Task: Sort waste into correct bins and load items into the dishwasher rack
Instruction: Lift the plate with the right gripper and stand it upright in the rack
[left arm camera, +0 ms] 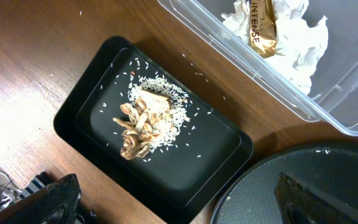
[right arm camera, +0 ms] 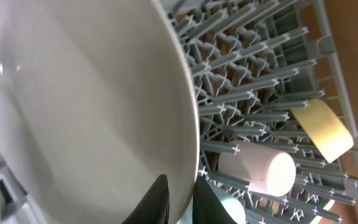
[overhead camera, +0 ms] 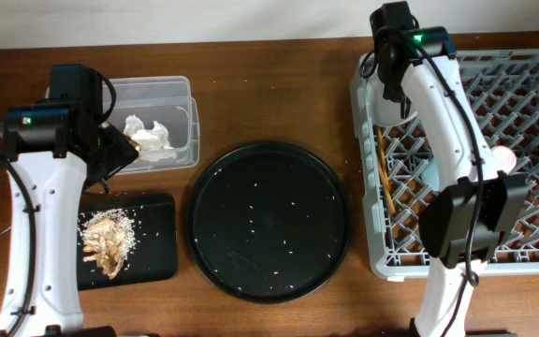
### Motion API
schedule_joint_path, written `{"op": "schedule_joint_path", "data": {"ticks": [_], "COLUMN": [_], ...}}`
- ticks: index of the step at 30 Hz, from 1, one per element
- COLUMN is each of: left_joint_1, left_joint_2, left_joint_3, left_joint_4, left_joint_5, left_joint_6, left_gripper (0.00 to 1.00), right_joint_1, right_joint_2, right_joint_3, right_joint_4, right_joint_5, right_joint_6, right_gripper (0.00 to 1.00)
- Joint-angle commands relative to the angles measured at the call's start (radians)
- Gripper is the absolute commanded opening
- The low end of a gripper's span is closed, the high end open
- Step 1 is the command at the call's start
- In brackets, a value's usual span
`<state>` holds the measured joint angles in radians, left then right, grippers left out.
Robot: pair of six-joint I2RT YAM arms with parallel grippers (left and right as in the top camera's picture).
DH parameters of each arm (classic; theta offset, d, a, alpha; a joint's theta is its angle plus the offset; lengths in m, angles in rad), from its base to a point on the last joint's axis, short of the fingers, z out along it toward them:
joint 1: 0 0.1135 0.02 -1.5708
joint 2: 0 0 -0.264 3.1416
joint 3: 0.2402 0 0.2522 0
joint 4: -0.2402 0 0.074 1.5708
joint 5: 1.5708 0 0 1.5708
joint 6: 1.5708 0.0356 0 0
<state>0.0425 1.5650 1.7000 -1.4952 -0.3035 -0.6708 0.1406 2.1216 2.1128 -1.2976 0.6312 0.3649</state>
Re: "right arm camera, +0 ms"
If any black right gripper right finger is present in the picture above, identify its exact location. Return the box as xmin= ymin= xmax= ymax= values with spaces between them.
xmin=193 ymin=176 xmax=236 ymax=224

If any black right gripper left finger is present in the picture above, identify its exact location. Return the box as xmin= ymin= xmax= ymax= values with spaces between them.
xmin=122 ymin=174 xmax=170 ymax=224

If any blue cup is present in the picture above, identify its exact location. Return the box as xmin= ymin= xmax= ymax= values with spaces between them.
xmin=208 ymin=182 xmax=246 ymax=224

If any pink cup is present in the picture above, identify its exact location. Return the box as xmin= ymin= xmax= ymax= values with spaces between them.
xmin=218 ymin=140 xmax=296 ymax=197

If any grey plate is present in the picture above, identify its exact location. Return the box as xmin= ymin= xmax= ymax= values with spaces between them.
xmin=0 ymin=0 xmax=199 ymax=223

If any yellow bowl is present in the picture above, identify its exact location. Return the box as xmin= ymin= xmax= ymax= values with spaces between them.
xmin=291 ymin=98 xmax=354 ymax=163

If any grey dishwasher rack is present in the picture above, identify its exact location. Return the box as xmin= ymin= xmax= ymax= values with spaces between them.
xmin=0 ymin=0 xmax=358 ymax=224

